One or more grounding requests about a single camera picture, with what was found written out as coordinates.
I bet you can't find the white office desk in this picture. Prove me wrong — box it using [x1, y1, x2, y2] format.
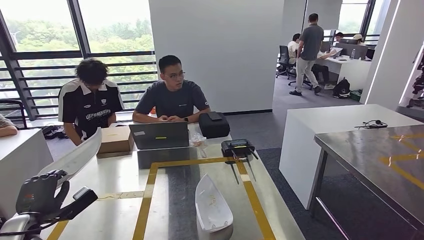
[314, 54, 373, 91]

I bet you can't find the cardboard box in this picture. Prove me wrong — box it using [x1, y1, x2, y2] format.
[98, 125, 135, 155]

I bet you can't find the steel workbench yellow tape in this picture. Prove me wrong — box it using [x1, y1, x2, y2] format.
[308, 124, 424, 240]
[39, 121, 307, 240]

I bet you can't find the black office chair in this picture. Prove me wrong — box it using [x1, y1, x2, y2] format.
[0, 99, 29, 130]
[275, 44, 297, 80]

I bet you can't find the black headset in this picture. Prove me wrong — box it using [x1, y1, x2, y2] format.
[353, 119, 389, 130]

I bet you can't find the black backpack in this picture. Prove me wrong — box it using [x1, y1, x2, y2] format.
[332, 77, 352, 100]

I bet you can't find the black window railing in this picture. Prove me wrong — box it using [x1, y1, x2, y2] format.
[0, 49, 158, 120]

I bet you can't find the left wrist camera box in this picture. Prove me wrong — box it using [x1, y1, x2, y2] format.
[49, 186, 99, 222]

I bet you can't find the clear plastic bag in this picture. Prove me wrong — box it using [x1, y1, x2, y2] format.
[191, 132, 209, 158]

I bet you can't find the black cable bundle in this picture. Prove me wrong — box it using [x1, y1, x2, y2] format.
[41, 125, 69, 140]

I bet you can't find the white curved plastic part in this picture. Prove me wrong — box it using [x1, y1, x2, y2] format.
[37, 127, 103, 186]
[194, 173, 234, 234]

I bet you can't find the grey laptop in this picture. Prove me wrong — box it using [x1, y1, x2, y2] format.
[129, 121, 190, 151]

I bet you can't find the black hard case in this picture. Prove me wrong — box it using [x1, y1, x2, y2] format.
[198, 111, 231, 139]

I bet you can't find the white table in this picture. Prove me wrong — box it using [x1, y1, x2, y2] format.
[279, 103, 424, 210]

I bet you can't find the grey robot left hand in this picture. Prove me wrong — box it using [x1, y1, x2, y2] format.
[15, 169, 70, 216]

